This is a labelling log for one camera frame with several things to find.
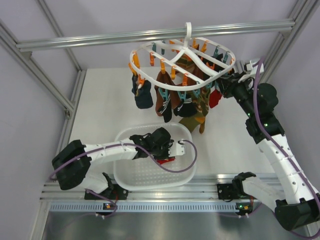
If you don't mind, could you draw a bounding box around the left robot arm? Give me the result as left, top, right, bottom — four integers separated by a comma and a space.
52, 127, 175, 199

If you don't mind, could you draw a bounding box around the black white striped sock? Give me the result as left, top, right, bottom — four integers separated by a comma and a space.
156, 94, 198, 123

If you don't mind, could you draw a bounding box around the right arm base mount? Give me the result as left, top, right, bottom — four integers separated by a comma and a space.
216, 172, 256, 202

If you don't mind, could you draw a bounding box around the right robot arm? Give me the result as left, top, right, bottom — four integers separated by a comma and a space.
215, 73, 320, 231

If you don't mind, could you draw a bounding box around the perforated cable tray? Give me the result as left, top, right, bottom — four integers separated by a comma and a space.
49, 201, 253, 213

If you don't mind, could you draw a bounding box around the navy blue sock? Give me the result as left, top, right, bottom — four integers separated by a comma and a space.
131, 74, 154, 109

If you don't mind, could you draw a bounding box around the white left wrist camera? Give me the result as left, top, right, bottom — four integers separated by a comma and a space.
168, 140, 186, 157

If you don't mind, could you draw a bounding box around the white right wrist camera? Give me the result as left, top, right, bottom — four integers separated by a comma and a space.
243, 58, 260, 76

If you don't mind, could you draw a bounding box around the brown sock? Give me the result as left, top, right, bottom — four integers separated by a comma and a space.
154, 71, 180, 112

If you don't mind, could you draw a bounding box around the teal clothes peg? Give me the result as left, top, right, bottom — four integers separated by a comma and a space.
177, 91, 188, 103

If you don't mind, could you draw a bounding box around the plain red sock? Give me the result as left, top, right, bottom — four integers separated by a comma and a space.
156, 157, 176, 165

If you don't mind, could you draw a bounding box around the orange clothes peg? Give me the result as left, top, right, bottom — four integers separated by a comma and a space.
160, 58, 166, 75

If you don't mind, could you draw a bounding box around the translucent white plastic basket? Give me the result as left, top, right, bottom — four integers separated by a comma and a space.
113, 122, 198, 191

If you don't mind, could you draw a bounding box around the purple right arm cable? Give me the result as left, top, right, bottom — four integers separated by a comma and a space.
252, 56, 320, 240

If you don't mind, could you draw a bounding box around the olive striped sock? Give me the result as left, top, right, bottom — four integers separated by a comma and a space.
179, 82, 213, 134

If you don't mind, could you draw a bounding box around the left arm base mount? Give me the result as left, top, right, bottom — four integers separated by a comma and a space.
84, 184, 129, 201

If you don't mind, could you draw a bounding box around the white round clip hanger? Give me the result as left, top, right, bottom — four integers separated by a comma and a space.
128, 22, 236, 91

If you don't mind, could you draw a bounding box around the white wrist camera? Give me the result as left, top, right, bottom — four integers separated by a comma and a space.
243, 58, 260, 76
168, 140, 186, 157

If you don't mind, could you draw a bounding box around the red santa sock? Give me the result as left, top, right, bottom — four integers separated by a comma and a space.
209, 89, 222, 109

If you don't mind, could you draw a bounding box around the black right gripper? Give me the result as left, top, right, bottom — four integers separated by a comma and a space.
215, 70, 256, 117

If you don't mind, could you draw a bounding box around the aluminium top rail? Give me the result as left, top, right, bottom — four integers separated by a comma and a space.
16, 18, 296, 52

